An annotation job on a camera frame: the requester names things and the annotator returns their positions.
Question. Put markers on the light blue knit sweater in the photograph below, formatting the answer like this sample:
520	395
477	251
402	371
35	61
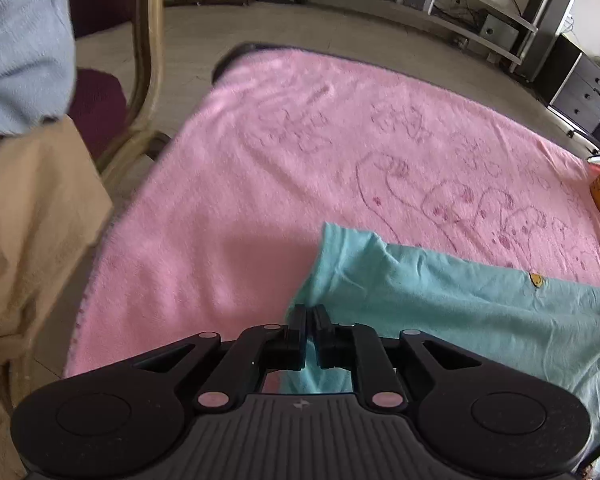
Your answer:
37	63

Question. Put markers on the pink embroidered blanket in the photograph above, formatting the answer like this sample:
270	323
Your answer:
228	222

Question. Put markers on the wooden chair maroon cushion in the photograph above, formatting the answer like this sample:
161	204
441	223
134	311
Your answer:
115	129

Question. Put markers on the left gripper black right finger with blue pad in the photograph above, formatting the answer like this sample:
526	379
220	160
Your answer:
475	415

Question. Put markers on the black drawer cabinet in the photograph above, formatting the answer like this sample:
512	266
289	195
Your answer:
568	83

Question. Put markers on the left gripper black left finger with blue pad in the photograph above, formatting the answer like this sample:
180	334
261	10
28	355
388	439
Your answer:
127	417

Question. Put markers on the teal t-shirt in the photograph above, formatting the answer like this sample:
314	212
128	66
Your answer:
550	331

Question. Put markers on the beige jacket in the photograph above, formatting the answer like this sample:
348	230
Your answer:
52	208

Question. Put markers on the grey tv shelf unit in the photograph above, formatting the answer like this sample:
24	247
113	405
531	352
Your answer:
520	40

